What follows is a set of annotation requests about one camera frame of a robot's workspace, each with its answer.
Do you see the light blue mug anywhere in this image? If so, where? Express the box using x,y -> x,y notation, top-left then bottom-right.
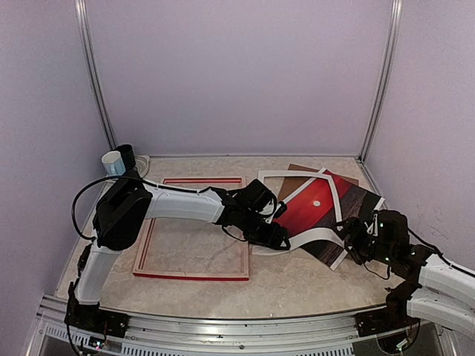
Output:
101,151 -> 125,177

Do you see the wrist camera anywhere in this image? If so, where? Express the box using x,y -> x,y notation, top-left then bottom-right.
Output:
259,202 -> 279,223
367,211 -> 381,237

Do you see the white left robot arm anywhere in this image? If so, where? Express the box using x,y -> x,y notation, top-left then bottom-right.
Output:
67,175 -> 290,330

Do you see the white round plate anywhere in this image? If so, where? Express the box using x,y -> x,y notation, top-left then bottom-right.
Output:
134,155 -> 151,178

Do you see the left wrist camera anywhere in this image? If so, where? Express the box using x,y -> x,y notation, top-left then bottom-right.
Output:
259,202 -> 279,223

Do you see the white photo mat border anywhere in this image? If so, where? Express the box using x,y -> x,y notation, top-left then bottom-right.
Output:
252,168 -> 344,256

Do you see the right aluminium corner post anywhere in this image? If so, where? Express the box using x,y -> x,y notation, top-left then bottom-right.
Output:
358,0 -> 404,165

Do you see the aluminium front rail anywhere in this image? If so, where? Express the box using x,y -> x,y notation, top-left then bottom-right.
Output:
22,295 -> 459,355

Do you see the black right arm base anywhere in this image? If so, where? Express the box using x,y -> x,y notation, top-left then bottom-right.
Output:
355,289 -> 419,337

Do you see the left aluminium corner post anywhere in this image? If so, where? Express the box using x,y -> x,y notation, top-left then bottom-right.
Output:
74,0 -> 117,149

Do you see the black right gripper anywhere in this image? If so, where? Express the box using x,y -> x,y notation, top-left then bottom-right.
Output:
331,217 -> 395,266

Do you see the aluminium corner post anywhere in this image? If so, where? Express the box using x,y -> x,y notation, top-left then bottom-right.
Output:
74,0 -> 117,149
358,0 -> 404,165

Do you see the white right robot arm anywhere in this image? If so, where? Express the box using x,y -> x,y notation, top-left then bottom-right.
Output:
336,210 -> 474,338

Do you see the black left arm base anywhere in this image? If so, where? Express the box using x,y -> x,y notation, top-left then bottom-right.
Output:
65,309 -> 129,338

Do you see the dark green mug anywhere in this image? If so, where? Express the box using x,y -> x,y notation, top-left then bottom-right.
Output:
115,144 -> 136,171

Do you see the brown cardboard backing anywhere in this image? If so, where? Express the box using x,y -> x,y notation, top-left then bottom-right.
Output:
277,163 -> 359,201

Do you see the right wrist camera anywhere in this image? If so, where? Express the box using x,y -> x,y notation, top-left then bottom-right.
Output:
367,211 -> 381,237

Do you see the red and black photo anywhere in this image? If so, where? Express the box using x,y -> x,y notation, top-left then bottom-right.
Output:
275,169 -> 384,270

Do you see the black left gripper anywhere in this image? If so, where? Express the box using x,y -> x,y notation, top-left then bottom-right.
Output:
239,211 -> 292,251

